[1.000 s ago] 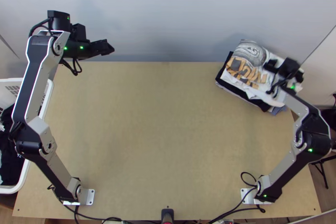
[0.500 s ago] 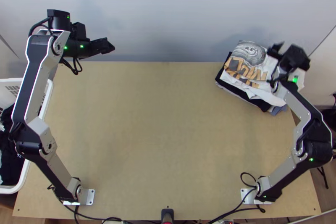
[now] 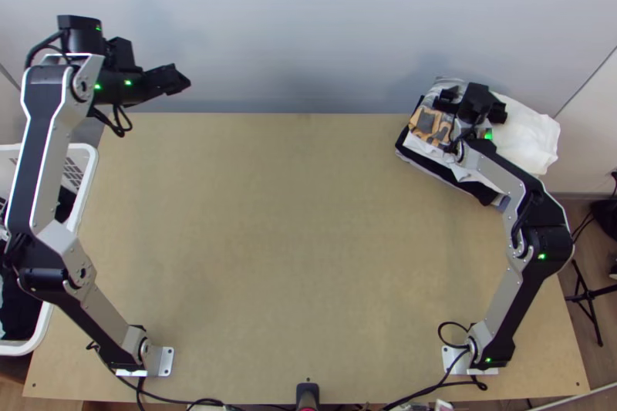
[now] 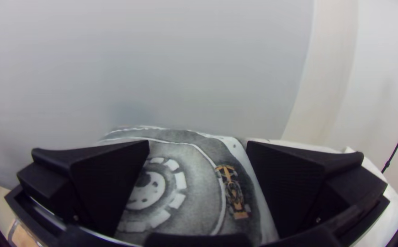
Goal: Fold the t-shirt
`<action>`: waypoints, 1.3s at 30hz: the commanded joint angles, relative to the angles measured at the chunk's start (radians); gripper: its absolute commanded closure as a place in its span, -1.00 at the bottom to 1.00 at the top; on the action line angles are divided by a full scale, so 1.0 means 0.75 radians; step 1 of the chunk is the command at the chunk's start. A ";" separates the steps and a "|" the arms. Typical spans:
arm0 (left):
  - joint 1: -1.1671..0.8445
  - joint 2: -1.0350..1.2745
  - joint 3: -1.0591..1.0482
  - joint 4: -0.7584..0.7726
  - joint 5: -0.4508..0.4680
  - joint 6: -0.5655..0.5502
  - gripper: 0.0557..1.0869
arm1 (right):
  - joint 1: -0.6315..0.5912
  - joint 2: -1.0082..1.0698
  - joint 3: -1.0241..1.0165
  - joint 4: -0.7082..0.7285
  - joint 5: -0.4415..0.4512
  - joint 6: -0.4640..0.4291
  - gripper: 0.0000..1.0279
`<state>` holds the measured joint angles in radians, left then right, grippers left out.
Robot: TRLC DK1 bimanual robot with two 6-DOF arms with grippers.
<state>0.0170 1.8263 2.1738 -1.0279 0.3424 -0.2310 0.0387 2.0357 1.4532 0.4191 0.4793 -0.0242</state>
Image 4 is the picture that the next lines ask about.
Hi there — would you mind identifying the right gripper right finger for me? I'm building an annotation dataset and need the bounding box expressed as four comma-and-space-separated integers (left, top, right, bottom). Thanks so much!
245, 140, 388, 240

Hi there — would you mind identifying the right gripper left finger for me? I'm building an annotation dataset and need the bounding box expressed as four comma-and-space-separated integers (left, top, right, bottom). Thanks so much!
16, 140, 151, 238

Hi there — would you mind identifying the white printed t-shirt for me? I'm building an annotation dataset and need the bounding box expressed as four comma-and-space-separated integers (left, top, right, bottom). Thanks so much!
96, 125, 282, 247

